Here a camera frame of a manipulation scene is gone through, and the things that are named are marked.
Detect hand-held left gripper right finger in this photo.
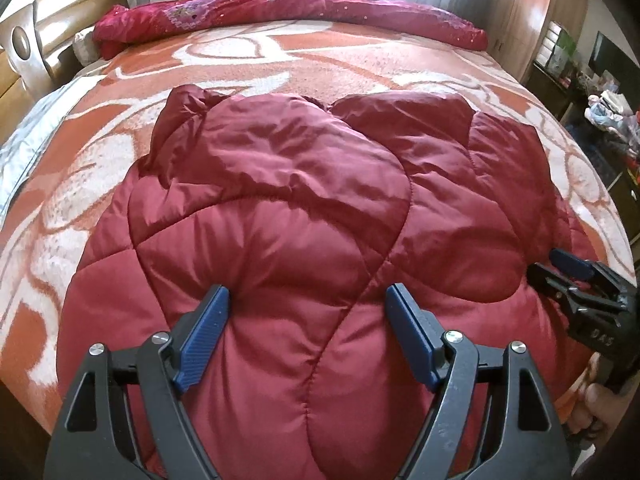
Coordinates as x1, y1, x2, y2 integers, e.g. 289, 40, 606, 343
385, 282, 573, 480

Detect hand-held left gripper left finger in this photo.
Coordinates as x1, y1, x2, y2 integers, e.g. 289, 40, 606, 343
44, 284, 231, 480

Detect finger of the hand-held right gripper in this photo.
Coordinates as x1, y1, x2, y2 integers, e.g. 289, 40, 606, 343
526, 262, 588, 321
549, 248, 621, 293

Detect red quilted jacket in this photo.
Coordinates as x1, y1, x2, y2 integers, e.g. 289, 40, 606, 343
56, 85, 601, 480

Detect pile of clothes and bags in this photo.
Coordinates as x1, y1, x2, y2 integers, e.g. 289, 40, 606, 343
582, 90, 640, 161

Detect person's right hand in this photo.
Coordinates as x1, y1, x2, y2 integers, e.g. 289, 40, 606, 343
567, 355, 623, 441

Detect dark cabinet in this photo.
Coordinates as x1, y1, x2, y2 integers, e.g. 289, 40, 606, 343
522, 60, 640, 241

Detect black screen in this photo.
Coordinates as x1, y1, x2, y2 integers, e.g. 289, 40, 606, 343
587, 31, 640, 96

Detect green white boxes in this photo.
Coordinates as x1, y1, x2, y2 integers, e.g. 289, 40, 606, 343
542, 20, 578, 73

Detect wooden wardrobe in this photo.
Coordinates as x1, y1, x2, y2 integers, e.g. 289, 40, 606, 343
485, 0, 591, 83

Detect white bed sheet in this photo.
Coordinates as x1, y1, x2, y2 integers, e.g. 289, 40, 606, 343
0, 75, 81, 211

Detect orange white patterned blanket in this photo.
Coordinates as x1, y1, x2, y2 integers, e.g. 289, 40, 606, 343
0, 20, 638, 441

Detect grey white pillow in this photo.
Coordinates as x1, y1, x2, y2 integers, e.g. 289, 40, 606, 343
72, 30, 103, 66

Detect red floral folded quilt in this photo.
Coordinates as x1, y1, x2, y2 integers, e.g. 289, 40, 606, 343
91, 0, 490, 58

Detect wooden headboard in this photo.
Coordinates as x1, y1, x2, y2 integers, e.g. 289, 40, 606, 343
0, 0, 126, 111

